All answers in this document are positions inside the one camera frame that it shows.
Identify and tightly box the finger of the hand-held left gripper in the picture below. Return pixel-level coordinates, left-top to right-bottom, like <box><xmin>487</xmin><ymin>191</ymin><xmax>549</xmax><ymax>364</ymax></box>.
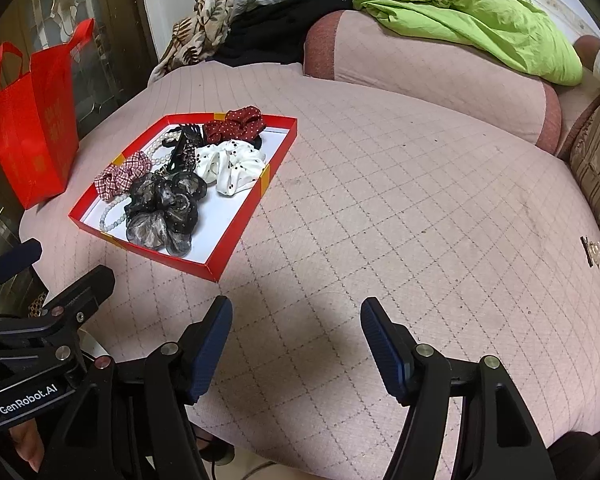
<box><xmin>0</xmin><ymin>239</ymin><xmax>43</xmax><ymax>286</ymax></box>
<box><xmin>35</xmin><ymin>266</ymin><xmax>116</xmax><ymax>331</ymax></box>

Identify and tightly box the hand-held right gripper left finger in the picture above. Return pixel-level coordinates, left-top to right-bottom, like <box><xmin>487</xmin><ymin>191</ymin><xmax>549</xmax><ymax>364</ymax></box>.
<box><xmin>50</xmin><ymin>296</ymin><xmax>233</xmax><ymax>480</ymax></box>

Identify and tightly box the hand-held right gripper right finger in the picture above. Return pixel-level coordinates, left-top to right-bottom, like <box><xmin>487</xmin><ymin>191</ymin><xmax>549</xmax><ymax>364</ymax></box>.
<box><xmin>360</xmin><ymin>297</ymin><xmax>556</xmax><ymax>480</ymax></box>

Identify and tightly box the pale green bead bracelet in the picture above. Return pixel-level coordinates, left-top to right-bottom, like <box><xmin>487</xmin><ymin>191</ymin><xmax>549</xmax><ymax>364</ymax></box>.
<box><xmin>99</xmin><ymin>197</ymin><xmax>133</xmax><ymax>235</ymax></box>

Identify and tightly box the red cardboard box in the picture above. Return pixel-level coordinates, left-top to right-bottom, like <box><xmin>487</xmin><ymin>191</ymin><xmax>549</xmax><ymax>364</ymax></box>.
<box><xmin>68</xmin><ymin>114</ymin><xmax>299</xmax><ymax>283</ymax></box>

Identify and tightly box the white pearl necklace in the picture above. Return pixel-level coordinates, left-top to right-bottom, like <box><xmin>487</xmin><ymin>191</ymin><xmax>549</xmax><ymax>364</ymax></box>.
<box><xmin>147</xmin><ymin>132</ymin><xmax>181</xmax><ymax>166</ymax></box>

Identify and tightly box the black hair claw clip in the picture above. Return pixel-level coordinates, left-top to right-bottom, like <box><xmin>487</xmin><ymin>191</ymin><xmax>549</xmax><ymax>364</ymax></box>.
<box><xmin>166</xmin><ymin>125</ymin><xmax>203</xmax><ymax>173</ymax></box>

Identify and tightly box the white dotted scrunchie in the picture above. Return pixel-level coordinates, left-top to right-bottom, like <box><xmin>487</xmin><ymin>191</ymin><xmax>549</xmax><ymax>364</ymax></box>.
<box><xmin>195</xmin><ymin>140</ymin><xmax>267</xmax><ymax>196</ymax></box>

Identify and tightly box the red dotted scrunchie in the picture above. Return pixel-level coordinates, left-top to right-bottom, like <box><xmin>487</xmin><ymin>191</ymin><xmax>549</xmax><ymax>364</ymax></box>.
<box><xmin>202</xmin><ymin>106</ymin><xmax>266</xmax><ymax>143</ymax></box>

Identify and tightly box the person's left hand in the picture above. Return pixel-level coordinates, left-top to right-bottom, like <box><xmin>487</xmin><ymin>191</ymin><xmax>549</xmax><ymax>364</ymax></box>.
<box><xmin>7</xmin><ymin>422</ymin><xmax>46</xmax><ymax>473</ymax></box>

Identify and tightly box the black grey sheer scrunchie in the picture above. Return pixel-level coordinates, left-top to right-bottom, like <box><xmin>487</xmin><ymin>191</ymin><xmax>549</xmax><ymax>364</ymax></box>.
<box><xmin>125</xmin><ymin>171</ymin><xmax>208</xmax><ymax>256</ymax></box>

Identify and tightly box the red plaid scrunchie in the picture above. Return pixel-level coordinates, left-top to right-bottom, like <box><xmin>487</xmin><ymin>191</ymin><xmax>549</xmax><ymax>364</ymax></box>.
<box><xmin>94</xmin><ymin>151</ymin><xmax>153</xmax><ymax>203</ymax></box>

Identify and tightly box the red gift bag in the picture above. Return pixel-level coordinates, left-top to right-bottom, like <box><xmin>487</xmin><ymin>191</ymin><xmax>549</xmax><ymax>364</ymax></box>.
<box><xmin>0</xmin><ymin>18</ymin><xmax>96</xmax><ymax>210</ymax></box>

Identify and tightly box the patterned glass door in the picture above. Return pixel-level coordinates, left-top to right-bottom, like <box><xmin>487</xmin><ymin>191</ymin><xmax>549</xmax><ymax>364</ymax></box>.
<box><xmin>0</xmin><ymin>0</ymin><xmax>156</xmax><ymax>126</ymax></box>

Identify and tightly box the pink bolster pillow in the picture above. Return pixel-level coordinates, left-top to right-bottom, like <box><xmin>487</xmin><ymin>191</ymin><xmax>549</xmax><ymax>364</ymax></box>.
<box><xmin>302</xmin><ymin>10</ymin><xmax>563</xmax><ymax>156</ymax></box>

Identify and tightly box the floral leaf print cloth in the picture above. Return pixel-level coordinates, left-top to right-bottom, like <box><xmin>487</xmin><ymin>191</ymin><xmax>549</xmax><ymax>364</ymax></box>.
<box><xmin>147</xmin><ymin>0</ymin><xmax>238</xmax><ymax>83</ymax></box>

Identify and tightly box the black cloth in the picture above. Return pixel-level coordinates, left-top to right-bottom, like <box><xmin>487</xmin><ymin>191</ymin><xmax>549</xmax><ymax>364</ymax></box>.
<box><xmin>212</xmin><ymin>0</ymin><xmax>356</xmax><ymax>68</ymax></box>

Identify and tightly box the bright green cloth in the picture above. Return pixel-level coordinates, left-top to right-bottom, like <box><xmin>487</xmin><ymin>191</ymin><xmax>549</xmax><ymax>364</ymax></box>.
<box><xmin>352</xmin><ymin>0</ymin><xmax>583</xmax><ymax>86</ymax></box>

